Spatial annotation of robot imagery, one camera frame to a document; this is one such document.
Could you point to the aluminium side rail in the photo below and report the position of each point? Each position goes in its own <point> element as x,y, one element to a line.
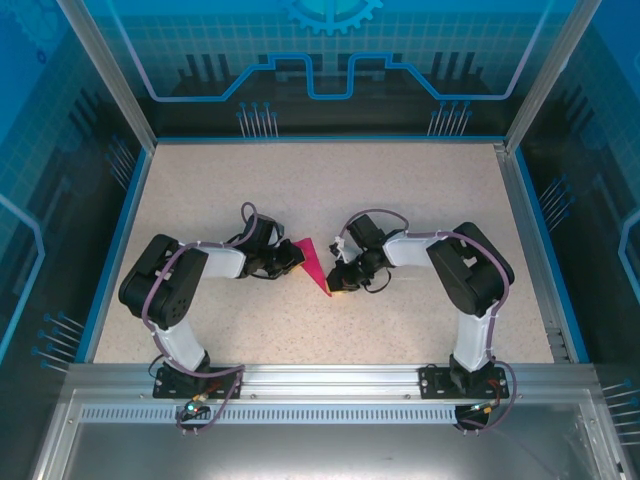
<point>520,200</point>

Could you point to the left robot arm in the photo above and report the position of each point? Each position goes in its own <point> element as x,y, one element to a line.
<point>160,285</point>

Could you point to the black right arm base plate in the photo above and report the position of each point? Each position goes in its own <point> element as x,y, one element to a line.
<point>435,382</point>

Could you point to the grey metal tray panel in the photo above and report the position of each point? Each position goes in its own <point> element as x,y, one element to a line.
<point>320,450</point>

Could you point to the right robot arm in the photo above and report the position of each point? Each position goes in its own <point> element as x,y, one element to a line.
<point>470,275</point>

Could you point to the aluminium mounting rail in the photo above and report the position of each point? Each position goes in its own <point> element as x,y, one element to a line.
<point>330,380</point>

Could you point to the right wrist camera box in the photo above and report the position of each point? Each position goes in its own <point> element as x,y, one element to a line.
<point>341,248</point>

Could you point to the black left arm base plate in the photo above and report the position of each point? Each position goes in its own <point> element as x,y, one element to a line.
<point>172,387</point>

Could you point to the blue table border frame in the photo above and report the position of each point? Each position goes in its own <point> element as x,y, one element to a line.
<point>330,138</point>

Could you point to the aluminium frame post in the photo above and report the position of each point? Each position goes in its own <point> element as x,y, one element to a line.
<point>111,75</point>
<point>550,75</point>

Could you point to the pink paper sheet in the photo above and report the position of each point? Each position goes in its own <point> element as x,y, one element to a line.
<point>312,260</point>

